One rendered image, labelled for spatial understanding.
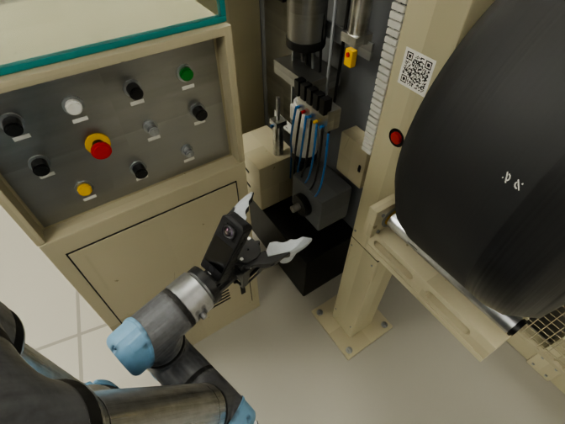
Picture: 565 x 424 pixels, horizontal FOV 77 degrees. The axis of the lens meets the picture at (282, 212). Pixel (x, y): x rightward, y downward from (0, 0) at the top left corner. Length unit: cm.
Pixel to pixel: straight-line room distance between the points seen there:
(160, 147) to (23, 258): 151
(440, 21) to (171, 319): 67
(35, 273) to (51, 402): 192
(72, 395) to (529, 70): 54
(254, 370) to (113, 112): 118
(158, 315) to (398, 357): 132
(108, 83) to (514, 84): 70
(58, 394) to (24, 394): 3
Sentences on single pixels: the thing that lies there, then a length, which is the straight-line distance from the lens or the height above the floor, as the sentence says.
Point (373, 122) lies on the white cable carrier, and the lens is 94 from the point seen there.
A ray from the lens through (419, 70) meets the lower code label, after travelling 80.
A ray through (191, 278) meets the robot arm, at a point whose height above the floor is 108.
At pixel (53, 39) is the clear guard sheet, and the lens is 78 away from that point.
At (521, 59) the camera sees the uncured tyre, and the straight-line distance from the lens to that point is 51.
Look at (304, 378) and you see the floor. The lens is 163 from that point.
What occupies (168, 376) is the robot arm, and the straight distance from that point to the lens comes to 64.
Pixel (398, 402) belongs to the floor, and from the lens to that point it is 167.
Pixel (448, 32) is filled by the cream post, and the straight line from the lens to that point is 75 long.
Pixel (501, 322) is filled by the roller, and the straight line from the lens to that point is 84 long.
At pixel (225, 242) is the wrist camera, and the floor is 112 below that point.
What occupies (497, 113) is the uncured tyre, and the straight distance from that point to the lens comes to 50.
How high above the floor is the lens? 156
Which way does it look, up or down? 49 degrees down
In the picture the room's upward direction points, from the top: straight up
